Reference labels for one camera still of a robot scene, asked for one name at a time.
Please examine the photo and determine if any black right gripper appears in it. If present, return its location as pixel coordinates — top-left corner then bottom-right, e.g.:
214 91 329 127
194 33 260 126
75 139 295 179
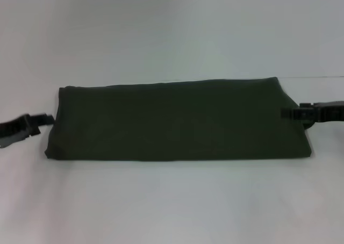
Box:
280 101 344 127

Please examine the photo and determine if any dark green shirt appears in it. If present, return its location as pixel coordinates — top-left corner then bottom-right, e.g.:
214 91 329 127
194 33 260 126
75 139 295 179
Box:
44 76 313 163

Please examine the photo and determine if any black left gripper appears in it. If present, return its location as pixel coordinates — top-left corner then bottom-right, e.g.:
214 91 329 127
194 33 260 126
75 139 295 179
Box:
0 113 55 149

